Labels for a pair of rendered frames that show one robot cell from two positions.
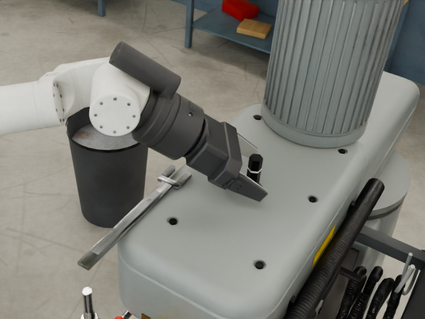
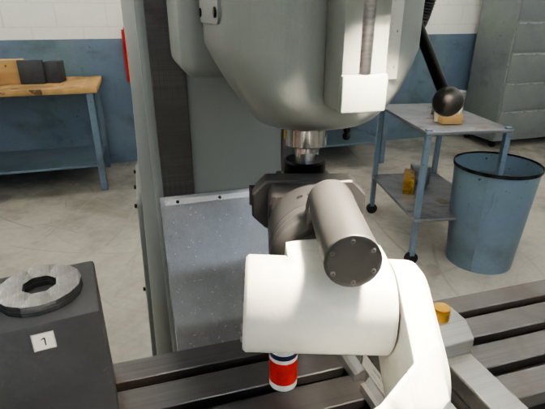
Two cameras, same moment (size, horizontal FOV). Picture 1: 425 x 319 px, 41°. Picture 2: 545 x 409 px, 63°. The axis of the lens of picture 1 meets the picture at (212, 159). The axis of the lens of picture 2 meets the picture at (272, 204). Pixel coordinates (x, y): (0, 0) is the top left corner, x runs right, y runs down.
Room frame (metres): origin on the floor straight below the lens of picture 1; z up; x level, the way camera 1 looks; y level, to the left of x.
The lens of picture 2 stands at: (0.37, 0.29, 1.41)
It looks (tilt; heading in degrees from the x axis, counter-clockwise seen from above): 23 degrees down; 316
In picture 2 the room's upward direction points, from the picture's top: straight up
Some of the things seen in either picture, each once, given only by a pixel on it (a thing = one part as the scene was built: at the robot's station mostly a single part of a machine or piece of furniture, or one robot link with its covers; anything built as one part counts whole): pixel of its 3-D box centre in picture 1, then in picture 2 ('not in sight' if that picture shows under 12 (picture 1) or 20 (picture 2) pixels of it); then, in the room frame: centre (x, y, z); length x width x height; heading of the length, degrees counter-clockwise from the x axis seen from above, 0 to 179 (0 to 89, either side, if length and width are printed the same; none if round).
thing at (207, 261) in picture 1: (250, 218); not in sight; (0.70, -0.07, 1.81); 0.47 x 0.26 x 0.16; 152
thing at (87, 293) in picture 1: (88, 304); not in sight; (0.90, 0.28, 1.25); 0.03 x 0.03 x 0.11
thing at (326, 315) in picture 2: not in sight; (319, 269); (0.54, 0.08, 1.24); 0.11 x 0.11 x 0.11; 47
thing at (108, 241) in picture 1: (136, 213); not in sight; (0.60, 0.10, 1.89); 0.24 x 0.04 x 0.01; 154
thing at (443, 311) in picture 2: not in sight; (441, 312); (0.56, -0.20, 1.05); 0.02 x 0.02 x 0.02
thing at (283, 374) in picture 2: not in sight; (283, 351); (0.70, -0.05, 0.98); 0.04 x 0.04 x 0.11
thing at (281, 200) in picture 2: not in sight; (312, 221); (0.62, -0.01, 1.23); 0.13 x 0.12 x 0.10; 47
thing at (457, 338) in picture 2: not in sight; (420, 336); (0.57, -0.18, 1.02); 0.12 x 0.06 x 0.04; 65
